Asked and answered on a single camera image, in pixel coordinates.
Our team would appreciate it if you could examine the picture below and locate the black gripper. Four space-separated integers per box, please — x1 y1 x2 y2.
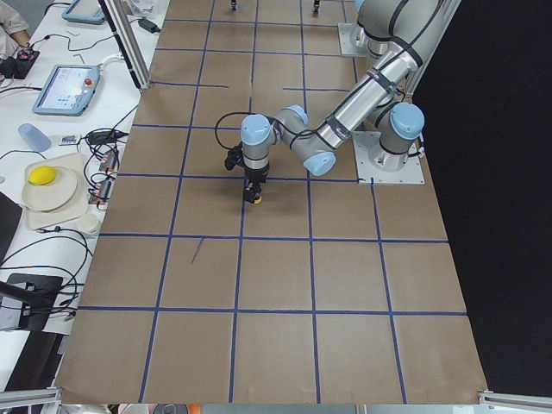
244 166 268 199

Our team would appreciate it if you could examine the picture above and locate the white paper cup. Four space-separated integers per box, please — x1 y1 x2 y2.
77 213 102 235

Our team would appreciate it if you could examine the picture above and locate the beige plate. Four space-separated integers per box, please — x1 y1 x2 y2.
22 166 78 211

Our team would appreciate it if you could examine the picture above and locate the black power adapter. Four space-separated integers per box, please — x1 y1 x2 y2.
138 17 160 34

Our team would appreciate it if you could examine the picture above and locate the beige tray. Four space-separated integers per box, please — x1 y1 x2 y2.
22 154 88 229

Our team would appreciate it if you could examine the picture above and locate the near blue teach pendant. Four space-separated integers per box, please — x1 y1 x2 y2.
32 65 100 116

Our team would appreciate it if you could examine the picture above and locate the blue teach pendant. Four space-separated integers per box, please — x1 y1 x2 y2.
32 65 100 116
61 0 105 25

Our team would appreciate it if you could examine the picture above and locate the yellow lemon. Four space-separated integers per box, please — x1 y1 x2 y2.
28 166 57 185

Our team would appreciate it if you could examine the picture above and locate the translucent blue cup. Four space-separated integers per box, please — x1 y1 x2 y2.
18 123 52 153

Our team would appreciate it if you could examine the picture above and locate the far blue teach pendant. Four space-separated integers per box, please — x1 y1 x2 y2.
61 0 105 25

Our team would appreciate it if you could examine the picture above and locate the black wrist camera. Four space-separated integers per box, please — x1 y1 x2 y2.
224 144 244 171

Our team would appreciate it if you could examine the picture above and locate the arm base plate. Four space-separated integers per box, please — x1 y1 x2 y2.
337 23 381 59
353 131 425 185

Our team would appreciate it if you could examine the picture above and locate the aluminium frame post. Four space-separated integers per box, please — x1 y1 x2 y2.
98 0 150 91

